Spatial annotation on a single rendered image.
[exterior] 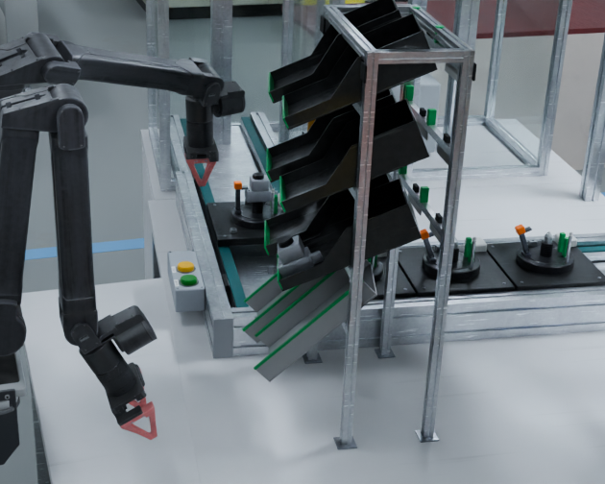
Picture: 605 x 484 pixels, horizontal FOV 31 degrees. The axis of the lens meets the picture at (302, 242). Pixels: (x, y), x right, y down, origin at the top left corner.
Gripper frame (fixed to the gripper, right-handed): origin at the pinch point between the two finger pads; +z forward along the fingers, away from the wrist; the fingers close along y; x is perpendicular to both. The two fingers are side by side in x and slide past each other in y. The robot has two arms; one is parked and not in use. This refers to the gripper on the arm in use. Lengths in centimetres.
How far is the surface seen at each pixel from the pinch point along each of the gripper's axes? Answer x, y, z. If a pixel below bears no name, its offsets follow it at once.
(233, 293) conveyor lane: -6.8, 2.3, 29.5
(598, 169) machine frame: -127, 66, 32
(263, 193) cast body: -19.5, 37.2, 20.0
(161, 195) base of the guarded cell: 4, 83, 39
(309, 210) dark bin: -20.8, -16.4, 1.0
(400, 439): -34, -47, 39
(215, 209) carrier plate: -8, 46, 28
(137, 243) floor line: 8, 231, 126
